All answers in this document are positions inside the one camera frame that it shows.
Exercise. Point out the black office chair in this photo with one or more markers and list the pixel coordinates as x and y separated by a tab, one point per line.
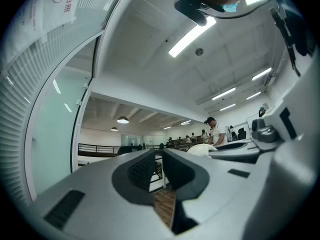
130	150

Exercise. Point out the frosted glass door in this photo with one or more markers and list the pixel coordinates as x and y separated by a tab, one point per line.
57	134

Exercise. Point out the window with white blinds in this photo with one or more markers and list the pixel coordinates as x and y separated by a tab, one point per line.
22	84

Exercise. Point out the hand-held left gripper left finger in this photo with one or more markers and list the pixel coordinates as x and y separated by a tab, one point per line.
95	189

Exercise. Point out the white paper sign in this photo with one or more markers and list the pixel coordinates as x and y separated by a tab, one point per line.
61	4

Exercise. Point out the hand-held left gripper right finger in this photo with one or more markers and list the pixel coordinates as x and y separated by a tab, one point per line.
225	196

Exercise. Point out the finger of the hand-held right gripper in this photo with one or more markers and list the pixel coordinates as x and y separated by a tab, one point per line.
235	146
237	154

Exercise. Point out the black head-worn camera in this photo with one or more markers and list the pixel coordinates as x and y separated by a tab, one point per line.
190	9

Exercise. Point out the black pendant lamp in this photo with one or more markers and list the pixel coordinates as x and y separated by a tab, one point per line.
114	129
122	120

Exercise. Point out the black metal railing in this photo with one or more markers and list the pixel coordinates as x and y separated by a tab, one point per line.
100	147

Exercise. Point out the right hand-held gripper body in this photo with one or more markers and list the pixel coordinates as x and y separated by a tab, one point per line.
300	109

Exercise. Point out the cream towel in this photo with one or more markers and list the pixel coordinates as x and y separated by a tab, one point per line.
200	149

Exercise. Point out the round ceiling detector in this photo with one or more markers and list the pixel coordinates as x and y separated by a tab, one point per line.
199	51

